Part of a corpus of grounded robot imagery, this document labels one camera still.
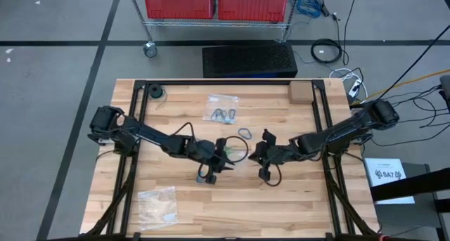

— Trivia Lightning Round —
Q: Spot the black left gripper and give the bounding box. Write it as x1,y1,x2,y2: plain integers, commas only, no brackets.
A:
196,138,236,185

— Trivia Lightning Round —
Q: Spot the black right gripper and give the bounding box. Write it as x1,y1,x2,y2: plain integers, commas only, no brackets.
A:
248,129,290,181

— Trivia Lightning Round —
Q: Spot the small cardboard box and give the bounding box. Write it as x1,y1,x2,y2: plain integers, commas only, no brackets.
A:
288,79,315,105

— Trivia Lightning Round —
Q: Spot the white power strip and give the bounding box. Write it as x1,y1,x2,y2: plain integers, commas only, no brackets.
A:
347,78,363,97

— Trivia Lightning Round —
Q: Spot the white label paper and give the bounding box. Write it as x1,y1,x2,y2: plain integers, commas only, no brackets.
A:
364,157,416,205

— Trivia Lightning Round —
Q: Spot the black beam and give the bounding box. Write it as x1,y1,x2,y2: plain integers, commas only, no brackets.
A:
370,167,450,214

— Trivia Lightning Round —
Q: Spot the red plastic bin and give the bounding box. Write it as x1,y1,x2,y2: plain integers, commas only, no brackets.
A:
217,0,290,23
141,0,216,20

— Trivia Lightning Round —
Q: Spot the grey metal side cart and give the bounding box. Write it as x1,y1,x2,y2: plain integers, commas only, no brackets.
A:
365,162,441,241

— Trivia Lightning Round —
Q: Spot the black left camera cable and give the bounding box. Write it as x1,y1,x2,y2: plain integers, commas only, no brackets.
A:
224,135,250,164

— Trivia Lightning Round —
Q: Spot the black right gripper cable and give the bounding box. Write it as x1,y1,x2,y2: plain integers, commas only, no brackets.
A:
263,162,283,188

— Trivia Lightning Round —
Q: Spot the black aluminium table frame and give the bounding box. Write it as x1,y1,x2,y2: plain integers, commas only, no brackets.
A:
83,78,383,241

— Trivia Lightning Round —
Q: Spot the white cable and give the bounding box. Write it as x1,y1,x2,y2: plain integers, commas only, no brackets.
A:
328,67,368,98

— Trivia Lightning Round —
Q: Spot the black cable coil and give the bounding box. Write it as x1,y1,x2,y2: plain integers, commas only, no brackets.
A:
310,38,344,65

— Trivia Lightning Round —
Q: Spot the chrome wire shelving cart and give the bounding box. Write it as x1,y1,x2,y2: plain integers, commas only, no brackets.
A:
125,0,302,58

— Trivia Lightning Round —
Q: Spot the black floor cable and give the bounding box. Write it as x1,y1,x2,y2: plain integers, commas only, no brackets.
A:
368,123,450,148

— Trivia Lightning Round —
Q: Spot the blue cable coil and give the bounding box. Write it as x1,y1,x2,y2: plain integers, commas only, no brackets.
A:
295,0,323,19

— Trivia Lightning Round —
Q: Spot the thin black hanging cable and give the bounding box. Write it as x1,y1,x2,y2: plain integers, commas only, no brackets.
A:
342,0,361,65

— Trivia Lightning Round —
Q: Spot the yellow floor cable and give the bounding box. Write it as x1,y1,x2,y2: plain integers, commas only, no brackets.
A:
367,69,450,98

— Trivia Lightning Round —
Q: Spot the long black cable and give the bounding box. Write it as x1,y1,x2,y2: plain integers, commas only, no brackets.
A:
374,33,450,102

